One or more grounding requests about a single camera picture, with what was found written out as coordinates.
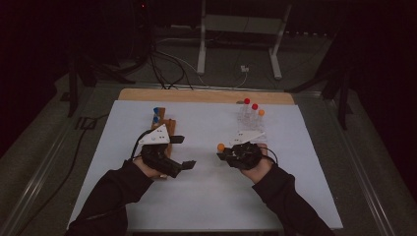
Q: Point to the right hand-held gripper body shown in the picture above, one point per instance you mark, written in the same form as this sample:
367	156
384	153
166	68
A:
244	154

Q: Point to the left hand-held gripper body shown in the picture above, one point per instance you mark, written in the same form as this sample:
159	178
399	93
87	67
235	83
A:
157	137

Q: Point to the orange cap test tube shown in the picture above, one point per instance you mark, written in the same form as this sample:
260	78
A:
261	112
221	147

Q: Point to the wooden test tube rack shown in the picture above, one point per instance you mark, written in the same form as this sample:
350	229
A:
170	126

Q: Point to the clear plastic test tube rack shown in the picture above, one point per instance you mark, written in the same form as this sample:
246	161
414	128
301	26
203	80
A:
250	123

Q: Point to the person's right hand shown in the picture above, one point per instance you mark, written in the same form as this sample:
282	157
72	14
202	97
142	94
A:
262	170

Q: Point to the person's left hand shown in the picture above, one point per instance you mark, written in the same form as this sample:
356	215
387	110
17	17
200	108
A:
146	168

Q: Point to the white table sheet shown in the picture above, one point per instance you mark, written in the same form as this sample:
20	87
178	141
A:
209	196

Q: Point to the white plug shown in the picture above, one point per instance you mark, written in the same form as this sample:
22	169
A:
244	69

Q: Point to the black tripod stand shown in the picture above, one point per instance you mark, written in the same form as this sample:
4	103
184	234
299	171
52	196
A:
342	98
73	88

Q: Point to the dark equipment with red light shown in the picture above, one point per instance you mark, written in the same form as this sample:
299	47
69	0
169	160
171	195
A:
131	29

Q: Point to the white metal stand frame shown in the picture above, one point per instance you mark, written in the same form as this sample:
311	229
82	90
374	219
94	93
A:
241	24

